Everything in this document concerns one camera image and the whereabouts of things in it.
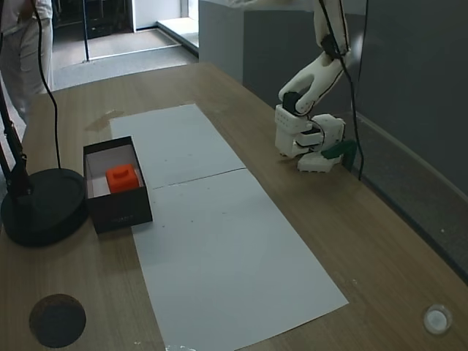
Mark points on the orange cube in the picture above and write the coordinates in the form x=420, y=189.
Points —
x=122, y=179

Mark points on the brown cardboard box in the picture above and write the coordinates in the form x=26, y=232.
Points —
x=118, y=214

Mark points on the white paper sheet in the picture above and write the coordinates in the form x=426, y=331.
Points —
x=226, y=256
x=175, y=146

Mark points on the green table clamp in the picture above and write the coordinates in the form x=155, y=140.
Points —
x=343, y=149

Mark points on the black desk lamp stand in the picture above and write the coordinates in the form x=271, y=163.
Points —
x=40, y=208

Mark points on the black background cabinet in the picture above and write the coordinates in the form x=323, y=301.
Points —
x=106, y=18

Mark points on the person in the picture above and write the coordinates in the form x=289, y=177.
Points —
x=25, y=55

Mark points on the small round white cap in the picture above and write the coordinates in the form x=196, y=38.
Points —
x=437, y=319

